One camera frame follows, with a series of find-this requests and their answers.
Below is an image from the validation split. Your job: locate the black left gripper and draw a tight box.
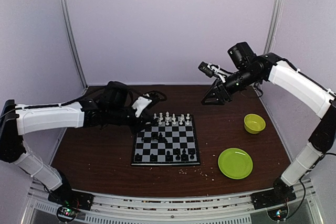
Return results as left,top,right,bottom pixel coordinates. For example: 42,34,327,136
108,102,156,135

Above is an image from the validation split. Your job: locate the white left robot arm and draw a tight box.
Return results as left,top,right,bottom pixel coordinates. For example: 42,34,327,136
1,81,167,205

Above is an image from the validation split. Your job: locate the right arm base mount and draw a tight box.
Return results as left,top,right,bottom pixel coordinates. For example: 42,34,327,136
251,178,296,221

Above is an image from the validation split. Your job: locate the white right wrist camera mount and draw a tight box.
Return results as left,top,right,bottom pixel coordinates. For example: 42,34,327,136
207,63,229,83

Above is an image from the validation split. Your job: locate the black and white chessboard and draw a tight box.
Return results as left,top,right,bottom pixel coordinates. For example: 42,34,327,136
131,113,201,166

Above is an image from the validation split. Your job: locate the right aluminium frame post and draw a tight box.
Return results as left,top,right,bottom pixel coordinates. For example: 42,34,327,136
264,0,284,54

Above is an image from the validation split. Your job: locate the front aluminium rail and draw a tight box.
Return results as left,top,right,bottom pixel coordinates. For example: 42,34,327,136
26,179,323,224

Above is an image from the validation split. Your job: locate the aluminium frame post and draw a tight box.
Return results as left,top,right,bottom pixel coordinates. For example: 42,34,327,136
264,0,284,54
60,0,88,90

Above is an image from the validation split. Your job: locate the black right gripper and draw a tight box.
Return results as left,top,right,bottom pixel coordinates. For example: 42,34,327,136
202,66,260,105

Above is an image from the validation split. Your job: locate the left aluminium frame post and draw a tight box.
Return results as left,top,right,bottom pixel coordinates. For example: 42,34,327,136
60,0,88,90

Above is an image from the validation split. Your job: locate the pile of black chess pieces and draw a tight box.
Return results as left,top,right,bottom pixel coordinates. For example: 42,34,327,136
151,132,168,144

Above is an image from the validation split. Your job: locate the black bishop piece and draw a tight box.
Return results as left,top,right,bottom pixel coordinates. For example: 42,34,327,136
174,148,181,161

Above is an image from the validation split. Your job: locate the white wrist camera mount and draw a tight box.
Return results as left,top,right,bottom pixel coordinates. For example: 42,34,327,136
131,97,152,118
207,63,229,83

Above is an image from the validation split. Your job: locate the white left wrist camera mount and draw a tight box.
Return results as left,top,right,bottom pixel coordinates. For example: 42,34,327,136
131,97,152,118

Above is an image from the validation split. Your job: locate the black king piece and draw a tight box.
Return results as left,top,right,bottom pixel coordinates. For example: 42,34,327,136
165,151,173,162

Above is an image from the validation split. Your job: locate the green bowl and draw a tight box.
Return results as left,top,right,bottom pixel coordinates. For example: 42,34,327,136
244,114,266,134

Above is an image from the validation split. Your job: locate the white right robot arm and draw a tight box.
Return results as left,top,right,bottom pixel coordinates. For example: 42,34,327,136
198,42,335,204

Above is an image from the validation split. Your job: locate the green plate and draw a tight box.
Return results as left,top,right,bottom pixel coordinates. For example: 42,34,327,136
217,147,254,180

